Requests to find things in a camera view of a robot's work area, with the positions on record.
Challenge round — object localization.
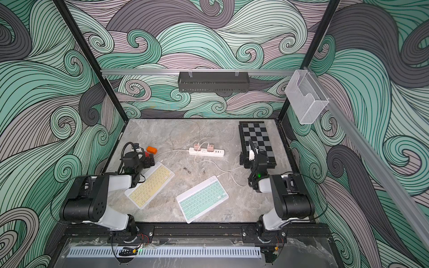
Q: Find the white power strip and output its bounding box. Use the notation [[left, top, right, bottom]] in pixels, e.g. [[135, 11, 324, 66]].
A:
[[188, 147, 225, 157]]

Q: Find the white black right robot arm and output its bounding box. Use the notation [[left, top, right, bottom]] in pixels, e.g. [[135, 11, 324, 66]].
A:
[[248, 150, 315, 243]]

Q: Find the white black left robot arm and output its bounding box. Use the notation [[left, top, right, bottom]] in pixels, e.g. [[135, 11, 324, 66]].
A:
[[59, 142, 155, 243]]

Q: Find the orange small box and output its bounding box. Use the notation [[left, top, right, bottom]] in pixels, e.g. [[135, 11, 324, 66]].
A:
[[146, 146, 158, 155]]

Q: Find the black white chessboard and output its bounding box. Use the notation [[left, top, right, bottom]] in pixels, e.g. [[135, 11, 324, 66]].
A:
[[239, 121, 277, 169]]

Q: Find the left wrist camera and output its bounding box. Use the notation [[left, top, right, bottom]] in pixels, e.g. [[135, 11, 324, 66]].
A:
[[120, 142, 146, 173]]

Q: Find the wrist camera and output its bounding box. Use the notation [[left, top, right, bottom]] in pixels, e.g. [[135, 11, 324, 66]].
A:
[[248, 139, 259, 161], [120, 142, 146, 173]]

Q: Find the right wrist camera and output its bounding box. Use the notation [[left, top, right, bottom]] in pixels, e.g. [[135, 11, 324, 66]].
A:
[[248, 139, 259, 161]]

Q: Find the yellow wireless keyboard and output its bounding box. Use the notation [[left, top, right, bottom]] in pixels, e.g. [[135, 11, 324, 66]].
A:
[[125, 163, 175, 209]]

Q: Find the green wireless keyboard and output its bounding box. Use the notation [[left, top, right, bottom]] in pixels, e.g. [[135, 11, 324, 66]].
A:
[[176, 176, 229, 223]]

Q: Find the clear acrylic wall holder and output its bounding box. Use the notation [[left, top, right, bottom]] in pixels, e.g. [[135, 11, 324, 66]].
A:
[[285, 69, 329, 125]]

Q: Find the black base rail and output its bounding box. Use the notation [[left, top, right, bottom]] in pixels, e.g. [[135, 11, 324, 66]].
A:
[[63, 222, 331, 242]]

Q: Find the white slotted cable duct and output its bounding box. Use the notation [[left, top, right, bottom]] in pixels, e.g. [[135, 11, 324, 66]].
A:
[[66, 246, 262, 259]]

